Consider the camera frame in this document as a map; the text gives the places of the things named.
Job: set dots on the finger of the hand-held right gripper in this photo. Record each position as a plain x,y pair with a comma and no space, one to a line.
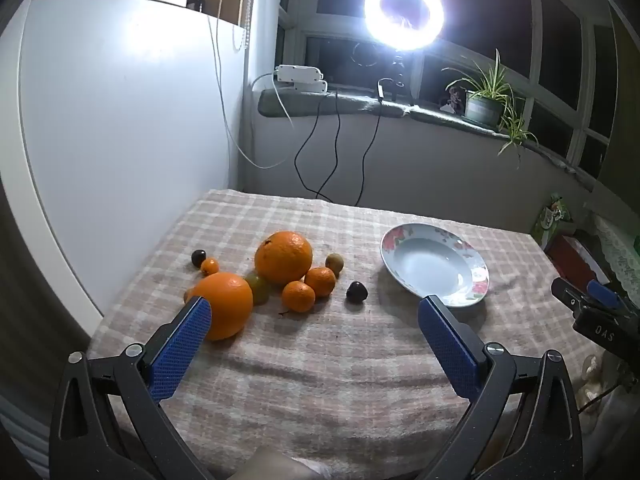
602,292
567,292

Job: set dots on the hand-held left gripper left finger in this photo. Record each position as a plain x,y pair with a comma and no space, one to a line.
182,345

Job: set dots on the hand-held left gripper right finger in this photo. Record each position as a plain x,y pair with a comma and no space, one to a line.
450,345

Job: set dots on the large smooth orange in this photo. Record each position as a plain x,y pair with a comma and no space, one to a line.
227,305

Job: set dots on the floral white plate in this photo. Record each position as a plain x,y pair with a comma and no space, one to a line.
430,262

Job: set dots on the mandarin with stem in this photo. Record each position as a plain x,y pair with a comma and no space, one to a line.
298,297

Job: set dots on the large orange with stem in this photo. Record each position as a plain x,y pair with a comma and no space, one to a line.
283,257

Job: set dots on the stemless mandarin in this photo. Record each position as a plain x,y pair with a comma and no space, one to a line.
320,281

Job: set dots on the person's right hand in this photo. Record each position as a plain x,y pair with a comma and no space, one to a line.
594,377

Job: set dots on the red box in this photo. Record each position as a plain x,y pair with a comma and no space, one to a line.
575,260

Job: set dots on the white lace cloth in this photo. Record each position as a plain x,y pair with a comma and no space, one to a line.
620,250

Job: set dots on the green box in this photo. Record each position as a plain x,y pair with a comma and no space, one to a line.
550,222

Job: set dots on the small orange kumquat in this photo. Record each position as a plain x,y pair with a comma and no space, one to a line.
210,266

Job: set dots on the dark plum, left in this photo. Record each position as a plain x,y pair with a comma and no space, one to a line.
198,258

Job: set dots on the dark plum, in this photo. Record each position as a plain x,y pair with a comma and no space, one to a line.
198,258
357,292

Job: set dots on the green grape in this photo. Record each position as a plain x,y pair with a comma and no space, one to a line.
259,288

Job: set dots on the dark plum, right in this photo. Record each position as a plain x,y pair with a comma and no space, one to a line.
357,292

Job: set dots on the checked beige blanket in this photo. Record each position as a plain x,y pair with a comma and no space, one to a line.
325,375

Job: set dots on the green kiwi fruit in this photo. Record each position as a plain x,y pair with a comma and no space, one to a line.
334,263

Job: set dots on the person's beige clothing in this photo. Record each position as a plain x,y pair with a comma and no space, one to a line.
285,467

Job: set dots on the white ribbed panel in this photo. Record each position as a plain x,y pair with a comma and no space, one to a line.
17,435

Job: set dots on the potted spider plant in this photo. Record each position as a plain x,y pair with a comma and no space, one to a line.
484,109

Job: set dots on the white cabinet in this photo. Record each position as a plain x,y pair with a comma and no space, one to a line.
125,135

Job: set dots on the small figurine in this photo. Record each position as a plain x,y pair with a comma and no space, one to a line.
455,100

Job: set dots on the grey-green sill pad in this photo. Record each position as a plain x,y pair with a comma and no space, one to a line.
350,105

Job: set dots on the white power strip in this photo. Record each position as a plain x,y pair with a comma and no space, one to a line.
300,77

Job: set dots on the small dark bottle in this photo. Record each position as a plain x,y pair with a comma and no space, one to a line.
196,3

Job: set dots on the white window frame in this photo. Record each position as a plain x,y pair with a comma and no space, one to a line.
535,30

